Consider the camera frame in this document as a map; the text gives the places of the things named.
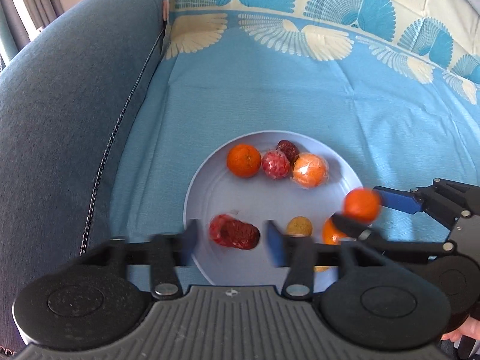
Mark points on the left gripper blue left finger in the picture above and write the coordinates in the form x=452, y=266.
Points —
x=166, y=252

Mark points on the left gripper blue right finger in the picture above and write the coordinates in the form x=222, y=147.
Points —
x=298, y=253

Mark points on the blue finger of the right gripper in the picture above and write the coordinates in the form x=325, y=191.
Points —
x=352, y=230
x=409, y=202

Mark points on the orange front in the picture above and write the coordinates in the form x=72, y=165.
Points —
x=331, y=235

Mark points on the small orange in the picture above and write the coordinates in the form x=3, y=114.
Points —
x=362, y=205

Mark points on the beige longan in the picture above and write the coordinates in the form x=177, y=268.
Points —
x=319, y=269
x=299, y=226

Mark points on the red candy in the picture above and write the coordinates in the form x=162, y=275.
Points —
x=275, y=165
x=216, y=229

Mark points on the bare tangerine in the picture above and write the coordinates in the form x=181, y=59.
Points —
x=243, y=160

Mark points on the beige longan front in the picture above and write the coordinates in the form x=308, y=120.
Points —
x=319, y=269

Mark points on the person's right hand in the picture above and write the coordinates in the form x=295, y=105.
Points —
x=470, y=328

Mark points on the lavender round plate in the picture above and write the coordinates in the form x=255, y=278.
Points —
x=214, y=190

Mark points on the blue fan-pattern tablecloth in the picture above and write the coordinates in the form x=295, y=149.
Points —
x=392, y=86

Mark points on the blue fabric sofa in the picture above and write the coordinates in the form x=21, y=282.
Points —
x=68, y=102

